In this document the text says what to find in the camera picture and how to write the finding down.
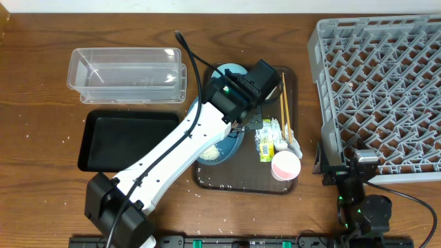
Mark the grey dishwasher rack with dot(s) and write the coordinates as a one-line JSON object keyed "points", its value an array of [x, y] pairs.
{"points": [[378, 81]]}

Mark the white rice pile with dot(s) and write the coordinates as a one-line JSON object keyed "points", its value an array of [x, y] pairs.
{"points": [[210, 154]]}

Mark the yellow green snack wrapper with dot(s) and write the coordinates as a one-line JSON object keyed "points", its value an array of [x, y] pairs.
{"points": [[264, 142]]}

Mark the clear plastic bin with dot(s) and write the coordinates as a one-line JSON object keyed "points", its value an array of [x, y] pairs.
{"points": [[128, 75]]}

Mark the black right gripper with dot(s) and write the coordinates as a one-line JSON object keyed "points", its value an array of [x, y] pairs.
{"points": [[336, 171]]}

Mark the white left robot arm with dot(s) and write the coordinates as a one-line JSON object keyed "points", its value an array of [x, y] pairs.
{"points": [[118, 207]]}

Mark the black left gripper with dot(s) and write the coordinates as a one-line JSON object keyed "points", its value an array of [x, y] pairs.
{"points": [[249, 110]]}

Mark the dark blue plate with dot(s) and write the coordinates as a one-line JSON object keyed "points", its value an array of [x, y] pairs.
{"points": [[227, 148]]}

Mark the wooden chopstick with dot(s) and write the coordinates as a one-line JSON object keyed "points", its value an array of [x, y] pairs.
{"points": [[282, 110], [286, 108]]}

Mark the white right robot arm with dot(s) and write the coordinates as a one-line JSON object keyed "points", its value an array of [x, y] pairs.
{"points": [[365, 217]]}

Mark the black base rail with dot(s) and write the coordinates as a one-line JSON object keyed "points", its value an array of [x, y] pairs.
{"points": [[191, 242]]}

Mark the dark brown serving tray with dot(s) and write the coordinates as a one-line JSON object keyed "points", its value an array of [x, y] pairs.
{"points": [[243, 172]]}

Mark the white napkin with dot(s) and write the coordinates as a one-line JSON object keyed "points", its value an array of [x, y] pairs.
{"points": [[282, 143]]}

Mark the light blue small bowl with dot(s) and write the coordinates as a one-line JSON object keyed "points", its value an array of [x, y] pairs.
{"points": [[236, 70]]}

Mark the pink cup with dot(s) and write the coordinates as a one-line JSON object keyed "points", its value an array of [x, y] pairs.
{"points": [[285, 165]]}

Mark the black tray bin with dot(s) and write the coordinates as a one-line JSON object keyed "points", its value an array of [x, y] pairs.
{"points": [[113, 140]]}

